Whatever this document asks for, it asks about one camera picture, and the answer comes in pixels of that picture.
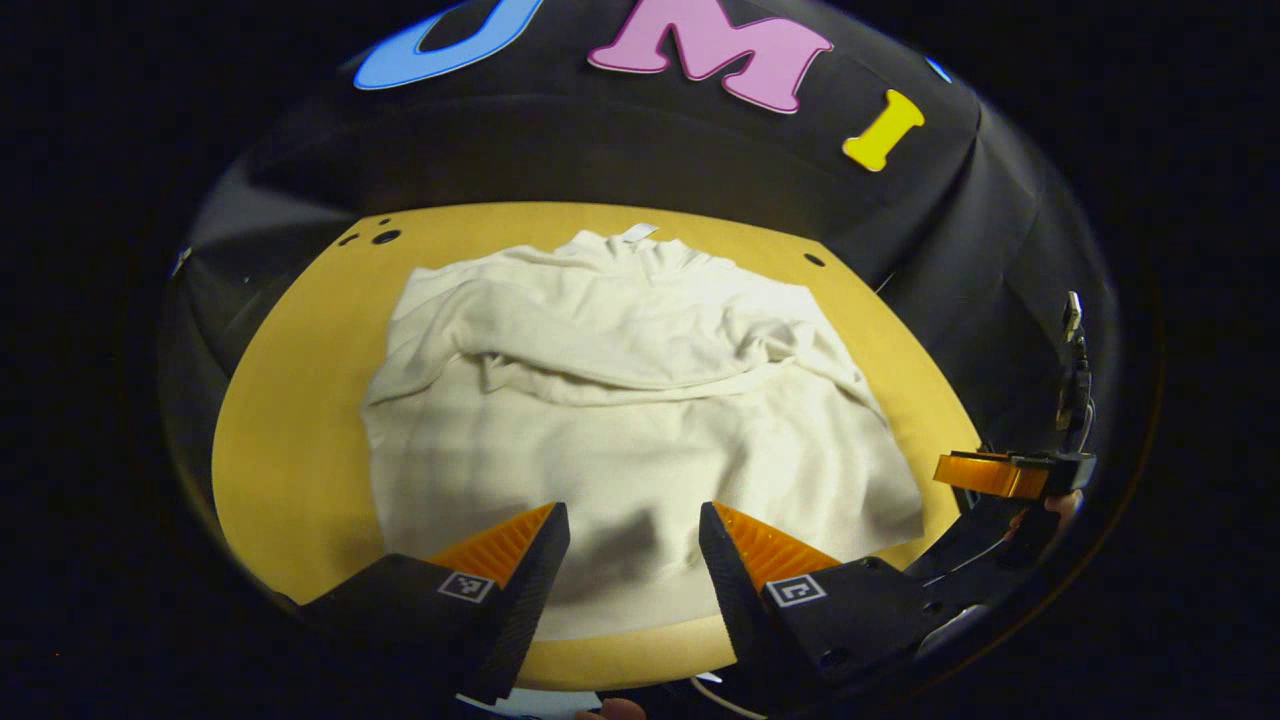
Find thin white cable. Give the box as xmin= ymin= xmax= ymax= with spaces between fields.
xmin=689 ymin=675 xmax=773 ymax=720

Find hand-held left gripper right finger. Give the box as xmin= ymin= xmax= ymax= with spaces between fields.
xmin=698 ymin=502 xmax=961 ymax=701

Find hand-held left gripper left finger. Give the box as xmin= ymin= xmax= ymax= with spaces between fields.
xmin=300 ymin=502 xmax=572 ymax=706

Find cream zip-neck sweater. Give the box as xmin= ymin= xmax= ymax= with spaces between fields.
xmin=362 ymin=224 xmax=926 ymax=642

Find black backdrop cloth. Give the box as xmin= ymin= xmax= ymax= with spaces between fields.
xmin=160 ymin=0 xmax=1121 ymax=481

